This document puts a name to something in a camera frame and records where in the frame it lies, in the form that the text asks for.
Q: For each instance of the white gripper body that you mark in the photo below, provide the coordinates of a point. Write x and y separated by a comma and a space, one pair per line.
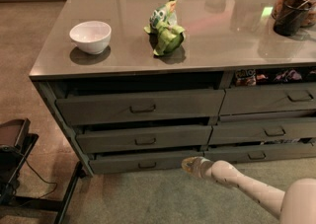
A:
219, 171

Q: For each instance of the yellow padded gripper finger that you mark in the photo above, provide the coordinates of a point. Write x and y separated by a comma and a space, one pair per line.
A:
192, 166

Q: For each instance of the grey drawer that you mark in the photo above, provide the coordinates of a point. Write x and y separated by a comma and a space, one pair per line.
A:
140, 162
113, 108
269, 98
143, 138
263, 130
261, 153

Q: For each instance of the grey drawer cabinet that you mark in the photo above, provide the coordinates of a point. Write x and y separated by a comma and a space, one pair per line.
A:
139, 85

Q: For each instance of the snack packages in shelf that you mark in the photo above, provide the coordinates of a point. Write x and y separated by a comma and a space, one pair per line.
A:
253, 77

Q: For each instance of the green crumpled snack bag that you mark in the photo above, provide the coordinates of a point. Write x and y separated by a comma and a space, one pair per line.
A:
163, 24

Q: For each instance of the white ceramic bowl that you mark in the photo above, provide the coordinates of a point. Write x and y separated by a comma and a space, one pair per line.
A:
92, 37

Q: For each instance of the black cup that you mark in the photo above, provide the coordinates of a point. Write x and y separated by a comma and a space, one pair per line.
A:
290, 17

